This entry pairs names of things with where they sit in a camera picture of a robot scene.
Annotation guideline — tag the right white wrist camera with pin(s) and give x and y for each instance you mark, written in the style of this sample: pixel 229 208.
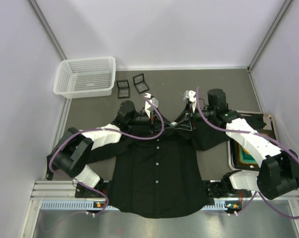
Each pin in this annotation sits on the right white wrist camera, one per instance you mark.
pixel 190 97

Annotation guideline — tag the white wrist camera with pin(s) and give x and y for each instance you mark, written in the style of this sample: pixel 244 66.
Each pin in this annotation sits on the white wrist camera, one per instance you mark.
pixel 190 97
pixel 151 103

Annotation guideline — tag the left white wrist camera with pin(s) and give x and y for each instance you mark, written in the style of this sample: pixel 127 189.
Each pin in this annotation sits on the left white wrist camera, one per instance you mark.
pixel 151 103

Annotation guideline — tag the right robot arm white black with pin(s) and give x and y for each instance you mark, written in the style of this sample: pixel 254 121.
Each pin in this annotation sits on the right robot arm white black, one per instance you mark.
pixel 215 123

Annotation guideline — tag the black box blue brooch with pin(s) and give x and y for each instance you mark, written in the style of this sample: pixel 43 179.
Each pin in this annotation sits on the black box blue brooch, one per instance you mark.
pixel 123 89

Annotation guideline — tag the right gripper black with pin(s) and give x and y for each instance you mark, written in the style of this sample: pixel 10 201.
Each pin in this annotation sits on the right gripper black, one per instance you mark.
pixel 191 117

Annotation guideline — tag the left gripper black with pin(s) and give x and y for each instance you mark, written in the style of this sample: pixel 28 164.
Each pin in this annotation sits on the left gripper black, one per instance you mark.
pixel 152 121

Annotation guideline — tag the green black mat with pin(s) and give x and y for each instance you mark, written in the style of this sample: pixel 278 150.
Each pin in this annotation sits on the green black mat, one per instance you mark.
pixel 242 158

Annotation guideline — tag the black button shirt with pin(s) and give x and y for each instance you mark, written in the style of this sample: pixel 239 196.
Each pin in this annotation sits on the black button shirt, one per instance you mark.
pixel 156 179

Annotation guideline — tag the grey slotted cable duct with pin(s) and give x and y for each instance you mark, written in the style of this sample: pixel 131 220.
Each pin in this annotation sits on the grey slotted cable duct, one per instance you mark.
pixel 97 206

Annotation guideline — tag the black box gold brooch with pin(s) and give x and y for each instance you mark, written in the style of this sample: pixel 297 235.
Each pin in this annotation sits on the black box gold brooch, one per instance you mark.
pixel 139 83

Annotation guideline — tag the white perforated plastic basket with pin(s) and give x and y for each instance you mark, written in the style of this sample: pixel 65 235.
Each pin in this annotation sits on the white perforated plastic basket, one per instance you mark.
pixel 85 77

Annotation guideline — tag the metal tray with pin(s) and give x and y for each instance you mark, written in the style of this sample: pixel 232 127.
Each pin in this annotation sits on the metal tray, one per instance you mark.
pixel 269 129

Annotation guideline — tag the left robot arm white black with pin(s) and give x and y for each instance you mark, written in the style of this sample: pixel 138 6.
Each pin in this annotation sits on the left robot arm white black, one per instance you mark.
pixel 71 154

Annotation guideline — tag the aluminium rail frame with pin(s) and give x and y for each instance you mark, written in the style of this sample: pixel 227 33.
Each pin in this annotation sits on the aluminium rail frame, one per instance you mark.
pixel 254 220

